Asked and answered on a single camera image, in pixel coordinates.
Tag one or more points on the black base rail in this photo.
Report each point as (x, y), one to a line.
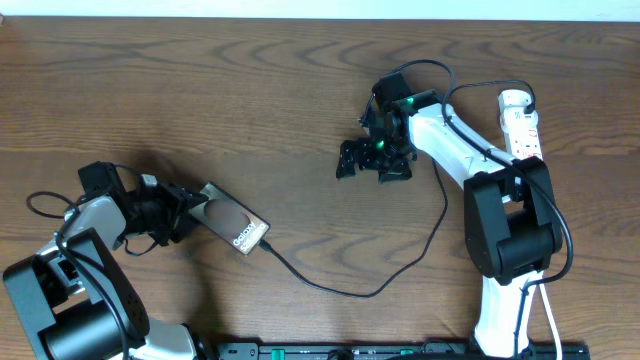
(431, 349)

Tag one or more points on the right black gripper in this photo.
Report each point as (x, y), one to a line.
(346, 158)

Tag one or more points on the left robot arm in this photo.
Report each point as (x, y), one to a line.
(74, 300)

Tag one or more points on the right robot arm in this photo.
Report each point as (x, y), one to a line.
(512, 226)

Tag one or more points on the white power strip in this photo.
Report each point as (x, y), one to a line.
(519, 127)

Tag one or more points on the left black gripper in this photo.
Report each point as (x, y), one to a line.
(170, 209)

